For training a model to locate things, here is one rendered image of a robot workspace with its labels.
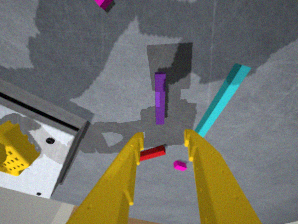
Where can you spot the red flat bar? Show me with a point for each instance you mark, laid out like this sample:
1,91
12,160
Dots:
151,153

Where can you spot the purple rod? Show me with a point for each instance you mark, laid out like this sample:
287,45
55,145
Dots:
160,81

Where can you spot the turquoise rod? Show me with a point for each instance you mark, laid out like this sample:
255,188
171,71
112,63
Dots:
228,88

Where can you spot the magenta rod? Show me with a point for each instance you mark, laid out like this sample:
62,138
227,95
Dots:
103,3
180,165

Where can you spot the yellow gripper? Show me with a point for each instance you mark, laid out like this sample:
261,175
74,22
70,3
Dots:
220,198

